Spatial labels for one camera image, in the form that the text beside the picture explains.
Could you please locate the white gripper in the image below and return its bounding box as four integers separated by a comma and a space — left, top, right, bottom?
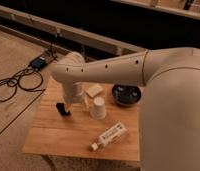
62, 82, 84, 104

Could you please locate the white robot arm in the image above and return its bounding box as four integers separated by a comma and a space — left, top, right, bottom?
52, 47, 200, 171

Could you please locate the black eraser block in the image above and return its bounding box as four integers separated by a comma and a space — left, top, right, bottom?
56, 103, 71, 116

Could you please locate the beige sponge block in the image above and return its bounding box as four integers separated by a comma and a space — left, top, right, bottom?
86, 84, 103, 98

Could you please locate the wooden table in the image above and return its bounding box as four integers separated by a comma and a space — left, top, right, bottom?
22, 78, 140, 162

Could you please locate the black power adapter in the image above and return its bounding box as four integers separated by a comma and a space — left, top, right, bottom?
29, 57, 47, 70

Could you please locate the dark blue bowl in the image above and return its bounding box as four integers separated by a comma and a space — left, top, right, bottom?
112, 85, 141, 106

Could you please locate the clear plastic bottle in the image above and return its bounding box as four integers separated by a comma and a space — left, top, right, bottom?
90, 122, 127, 151

